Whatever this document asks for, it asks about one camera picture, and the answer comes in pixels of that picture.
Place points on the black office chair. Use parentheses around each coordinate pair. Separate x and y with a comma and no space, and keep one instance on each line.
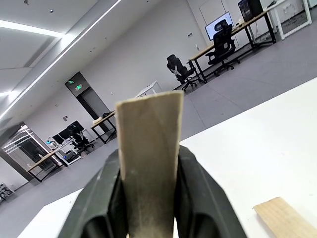
(80,140)
(221,47)
(182,70)

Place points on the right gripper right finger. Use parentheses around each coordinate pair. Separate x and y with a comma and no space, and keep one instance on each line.
(205,198)

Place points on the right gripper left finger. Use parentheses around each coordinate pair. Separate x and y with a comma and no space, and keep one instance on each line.
(99,198)

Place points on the computer monitor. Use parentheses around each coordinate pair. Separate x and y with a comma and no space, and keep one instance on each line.
(219,24)
(58,139)

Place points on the black computer tower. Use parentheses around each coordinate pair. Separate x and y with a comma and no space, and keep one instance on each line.
(250,8)

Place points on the wooden bar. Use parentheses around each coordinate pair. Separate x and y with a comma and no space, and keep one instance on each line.
(148,148)
(287,218)

